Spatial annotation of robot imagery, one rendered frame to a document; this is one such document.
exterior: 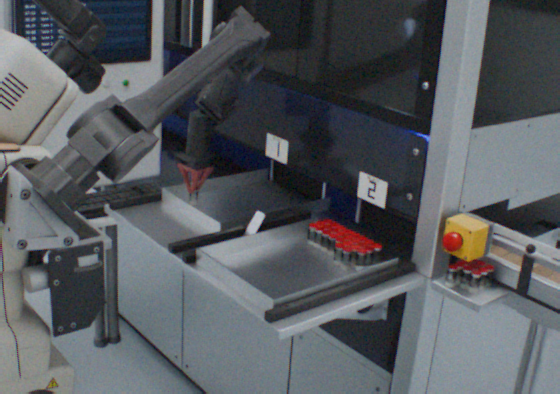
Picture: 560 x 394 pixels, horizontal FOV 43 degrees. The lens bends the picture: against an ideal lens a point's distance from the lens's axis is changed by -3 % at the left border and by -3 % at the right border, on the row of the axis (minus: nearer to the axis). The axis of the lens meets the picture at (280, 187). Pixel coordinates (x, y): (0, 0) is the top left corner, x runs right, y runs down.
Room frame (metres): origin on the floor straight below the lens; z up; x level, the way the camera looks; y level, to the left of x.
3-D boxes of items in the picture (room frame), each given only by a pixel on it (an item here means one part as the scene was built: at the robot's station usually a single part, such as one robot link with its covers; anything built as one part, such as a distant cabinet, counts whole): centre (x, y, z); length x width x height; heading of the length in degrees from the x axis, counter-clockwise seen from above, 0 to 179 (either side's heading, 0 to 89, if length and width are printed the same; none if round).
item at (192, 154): (1.70, 0.21, 1.03); 0.10 x 0.07 x 0.07; 147
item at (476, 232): (1.35, -0.39, 0.99); 0.08 x 0.07 x 0.07; 131
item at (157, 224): (1.55, 0.03, 0.87); 0.70 x 0.48 x 0.02; 41
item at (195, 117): (1.71, 0.20, 1.09); 0.07 x 0.06 x 0.07; 167
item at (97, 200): (1.82, 0.49, 0.82); 0.40 x 0.14 x 0.02; 129
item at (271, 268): (1.39, -0.05, 0.90); 0.34 x 0.26 x 0.04; 130
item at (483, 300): (1.37, -0.43, 0.87); 0.14 x 0.13 x 0.02; 131
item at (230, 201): (1.73, 0.08, 0.90); 0.34 x 0.26 x 0.04; 131
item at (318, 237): (1.46, -0.13, 0.90); 0.18 x 0.02 x 0.05; 40
